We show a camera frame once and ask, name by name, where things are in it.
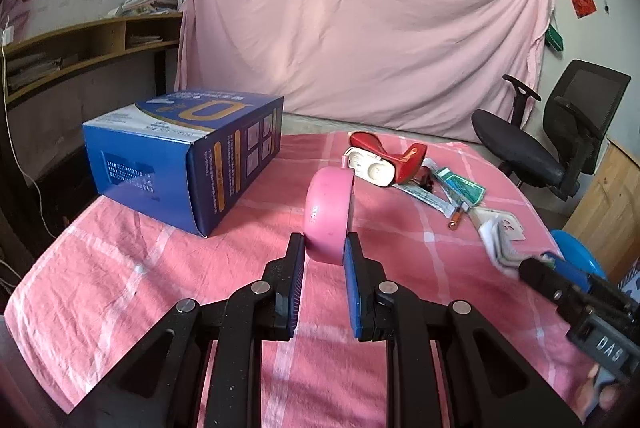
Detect white wrapper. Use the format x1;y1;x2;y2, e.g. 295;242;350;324
469;206;526;278

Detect green snack wrapper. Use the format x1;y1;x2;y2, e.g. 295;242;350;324
436;168;486;207

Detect red paper cup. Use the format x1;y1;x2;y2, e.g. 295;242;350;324
349;131;427;184

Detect pink tape roll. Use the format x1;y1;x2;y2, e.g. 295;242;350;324
304;167;355;266

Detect blue plastic bucket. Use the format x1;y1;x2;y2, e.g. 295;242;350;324
551;230;606;278

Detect wooden cabinet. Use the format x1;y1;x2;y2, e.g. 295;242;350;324
563;140;640;283

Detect orange lighter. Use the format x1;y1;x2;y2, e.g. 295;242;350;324
448;207;465;231

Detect black office chair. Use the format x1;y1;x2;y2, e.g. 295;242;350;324
472;60;631;200

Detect blue cardboard box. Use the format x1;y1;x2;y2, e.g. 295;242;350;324
82;91;284;237

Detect white earbud case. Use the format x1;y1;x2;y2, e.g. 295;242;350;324
344;146;396;188

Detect green hanging brush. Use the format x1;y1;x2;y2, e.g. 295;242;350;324
544;24;564;53

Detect stack of papers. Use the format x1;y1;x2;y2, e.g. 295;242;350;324
106;0;184;18

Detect pink hanging sheet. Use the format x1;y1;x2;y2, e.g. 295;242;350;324
176;0;554;141

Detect wooden wall shelf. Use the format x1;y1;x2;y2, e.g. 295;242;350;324
6;12;182;108

